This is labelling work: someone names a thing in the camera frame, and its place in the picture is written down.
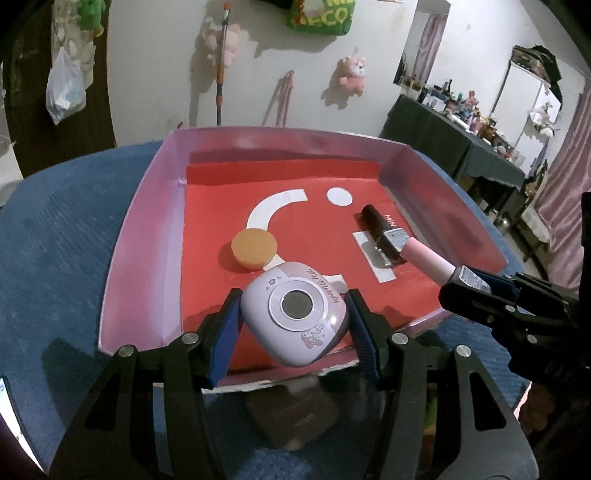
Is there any grey brown compact case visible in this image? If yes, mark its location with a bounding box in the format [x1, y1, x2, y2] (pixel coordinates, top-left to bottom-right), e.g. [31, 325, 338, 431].
[246, 376, 339, 451]

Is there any blue textured table cloth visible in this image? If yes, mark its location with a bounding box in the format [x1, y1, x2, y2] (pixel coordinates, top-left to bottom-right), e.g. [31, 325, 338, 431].
[0, 140, 532, 480]

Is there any pink mini camera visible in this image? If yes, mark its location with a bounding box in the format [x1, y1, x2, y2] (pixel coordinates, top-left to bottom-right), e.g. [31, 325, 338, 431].
[240, 262, 349, 367]

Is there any pink curtain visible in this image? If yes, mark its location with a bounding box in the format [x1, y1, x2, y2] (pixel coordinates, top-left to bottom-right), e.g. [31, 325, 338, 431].
[535, 85, 590, 292]

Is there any pink cardboard box tray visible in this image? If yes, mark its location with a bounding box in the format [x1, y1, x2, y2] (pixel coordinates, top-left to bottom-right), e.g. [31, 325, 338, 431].
[98, 127, 509, 354]

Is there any green tote bag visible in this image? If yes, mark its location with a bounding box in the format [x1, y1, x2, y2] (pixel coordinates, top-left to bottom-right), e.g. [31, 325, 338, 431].
[287, 0, 356, 36]

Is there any pink hanger on wall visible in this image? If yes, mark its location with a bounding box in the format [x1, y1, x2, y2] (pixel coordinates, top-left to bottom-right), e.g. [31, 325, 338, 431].
[262, 70, 294, 127]

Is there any orange sponge puff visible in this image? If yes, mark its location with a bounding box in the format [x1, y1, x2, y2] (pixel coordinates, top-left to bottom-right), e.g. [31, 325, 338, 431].
[230, 228, 277, 271]

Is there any green plush toy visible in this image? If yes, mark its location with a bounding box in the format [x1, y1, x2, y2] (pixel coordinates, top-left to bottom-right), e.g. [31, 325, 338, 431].
[77, 0, 106, 37]

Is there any white plastic bag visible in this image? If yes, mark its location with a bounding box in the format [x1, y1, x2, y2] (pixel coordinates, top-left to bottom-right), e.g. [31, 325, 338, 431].
[45, 47, 86, 125]

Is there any orange grey mop stick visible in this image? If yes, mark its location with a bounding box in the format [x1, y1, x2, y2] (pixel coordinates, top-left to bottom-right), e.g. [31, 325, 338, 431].
[215, 2, 231, 126]

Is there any dark green covered side table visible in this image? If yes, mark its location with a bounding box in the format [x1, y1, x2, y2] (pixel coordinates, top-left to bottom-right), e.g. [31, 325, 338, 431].
[381, 95, 525, 212]

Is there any dark wooden door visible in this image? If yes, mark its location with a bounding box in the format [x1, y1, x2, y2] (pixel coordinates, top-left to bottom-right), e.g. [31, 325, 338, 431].
[1, 1, 116, 176]

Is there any pink plush toy on wall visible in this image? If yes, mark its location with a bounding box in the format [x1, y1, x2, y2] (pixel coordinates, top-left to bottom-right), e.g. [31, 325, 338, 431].
[339, 56, 366, 96]

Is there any pink nail polish bottle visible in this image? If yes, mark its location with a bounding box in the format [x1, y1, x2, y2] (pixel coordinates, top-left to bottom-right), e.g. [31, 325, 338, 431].
[402, 237, 493, 294]

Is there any pink bear plush behind stick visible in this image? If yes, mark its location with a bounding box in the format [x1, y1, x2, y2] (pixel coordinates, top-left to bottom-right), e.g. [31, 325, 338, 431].
[200, 17, 249, 68]

